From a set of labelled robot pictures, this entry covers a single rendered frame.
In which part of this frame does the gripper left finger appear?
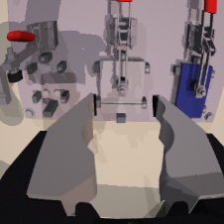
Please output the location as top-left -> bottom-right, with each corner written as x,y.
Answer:
0,93 -> 97,224

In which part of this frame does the grey fixture plate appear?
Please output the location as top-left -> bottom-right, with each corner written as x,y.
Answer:
7,0 -> 224,122

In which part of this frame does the blue rectangular block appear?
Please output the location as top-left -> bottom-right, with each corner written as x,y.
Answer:
174,61 -> 213,118

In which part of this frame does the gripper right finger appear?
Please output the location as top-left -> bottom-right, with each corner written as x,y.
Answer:
153,94 -> 224,219

